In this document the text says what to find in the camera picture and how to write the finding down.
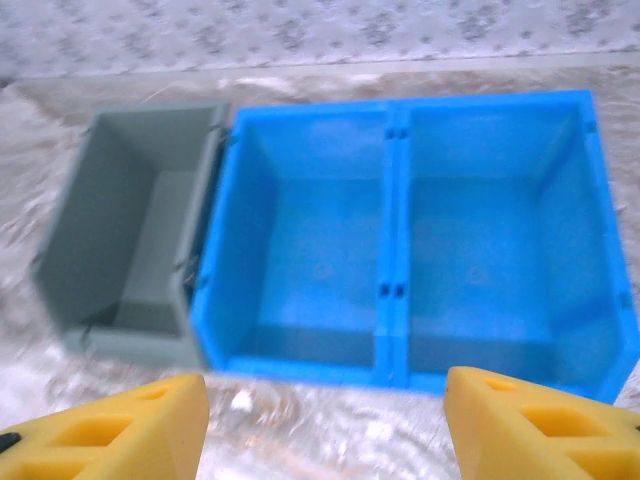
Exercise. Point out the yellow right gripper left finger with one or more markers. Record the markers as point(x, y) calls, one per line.
point(125, 450)

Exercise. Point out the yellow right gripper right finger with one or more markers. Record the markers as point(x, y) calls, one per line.
point(500, 450)

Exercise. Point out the blue plastic bin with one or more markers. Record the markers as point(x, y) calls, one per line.
point(310, 240)
point(500, 235)

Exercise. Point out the grey plastic bin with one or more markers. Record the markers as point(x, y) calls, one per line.
point(100, 225)

